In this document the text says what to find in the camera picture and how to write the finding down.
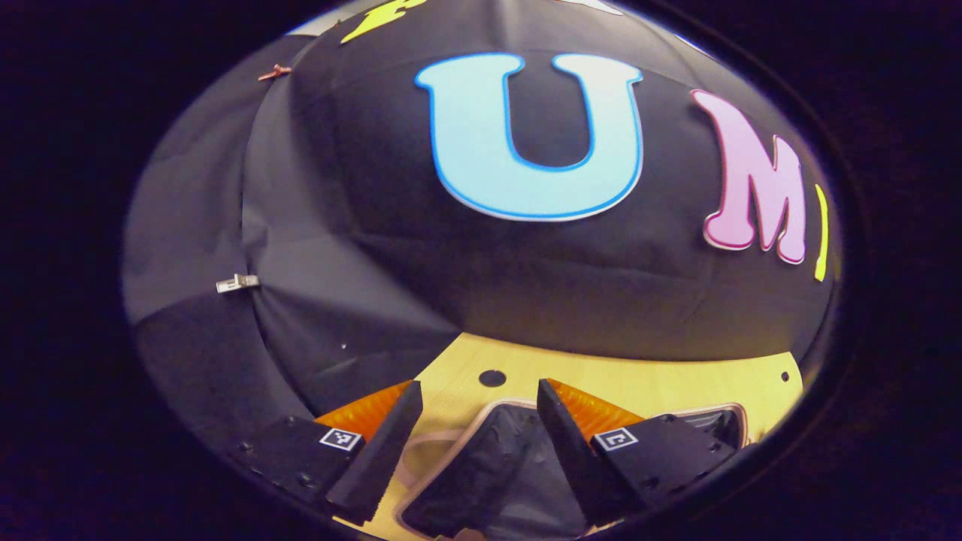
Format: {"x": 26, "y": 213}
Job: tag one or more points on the copper cloth clip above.
{"x": 274, "y": 72}

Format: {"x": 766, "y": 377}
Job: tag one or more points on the pale pink scalloped suitcase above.
{"x": 488, "y": 466}

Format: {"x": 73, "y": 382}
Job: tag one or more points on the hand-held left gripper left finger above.
{"x": 387, "y": 447}

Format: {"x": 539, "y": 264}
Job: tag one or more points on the black backdrop cloth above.
{"x": 526, "y": 278}

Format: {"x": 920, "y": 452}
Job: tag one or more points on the silver cloth clip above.
{"x": 237, "y": 283}

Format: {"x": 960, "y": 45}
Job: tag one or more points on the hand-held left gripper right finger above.
{"x": 567, "y": 443}

